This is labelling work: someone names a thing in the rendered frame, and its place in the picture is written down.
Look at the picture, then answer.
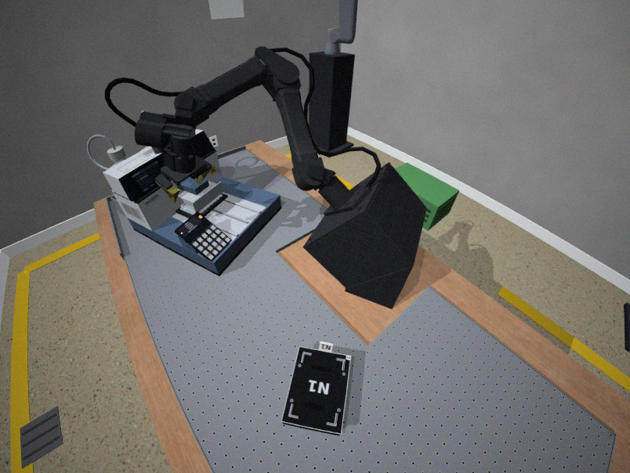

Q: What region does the white label with black n1 text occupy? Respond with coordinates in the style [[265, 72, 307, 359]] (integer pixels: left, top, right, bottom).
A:
[[319, 341, 333, 352]]

